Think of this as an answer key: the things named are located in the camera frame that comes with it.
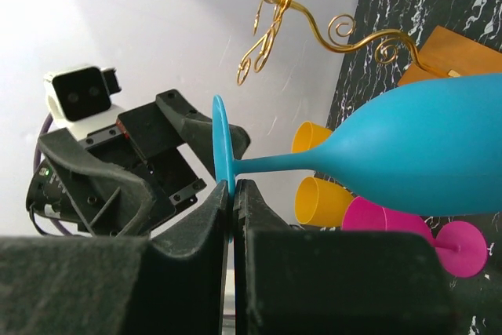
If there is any gold wire glass rack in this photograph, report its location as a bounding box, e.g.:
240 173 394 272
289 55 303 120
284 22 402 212
235 0 502 87

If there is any blue wine glass front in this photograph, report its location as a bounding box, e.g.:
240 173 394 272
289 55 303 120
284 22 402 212
212 73 501 217

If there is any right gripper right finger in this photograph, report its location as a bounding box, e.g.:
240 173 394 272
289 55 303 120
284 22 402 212
234 180 455 334

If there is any orange wine glass rear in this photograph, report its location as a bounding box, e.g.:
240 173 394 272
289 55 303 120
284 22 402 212
291 121 333 153

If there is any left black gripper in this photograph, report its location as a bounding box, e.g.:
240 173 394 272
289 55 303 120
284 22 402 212
37 89 252 238

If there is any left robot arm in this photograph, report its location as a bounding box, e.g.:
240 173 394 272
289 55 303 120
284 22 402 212
26 89 215 236

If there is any orange wine glass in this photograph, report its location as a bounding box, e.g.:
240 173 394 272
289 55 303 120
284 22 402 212
294 177 354 228
291 121 333 153

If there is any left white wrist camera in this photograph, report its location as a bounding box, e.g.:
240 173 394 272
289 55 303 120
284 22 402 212
43 65 125 140

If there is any pink wine glass left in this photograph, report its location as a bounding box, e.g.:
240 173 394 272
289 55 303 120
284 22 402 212
341 197 488 278

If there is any orange wine glass front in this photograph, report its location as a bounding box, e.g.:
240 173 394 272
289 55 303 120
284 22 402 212
294 177 354 228

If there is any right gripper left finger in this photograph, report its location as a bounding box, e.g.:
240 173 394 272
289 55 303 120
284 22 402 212
1 183 229 334

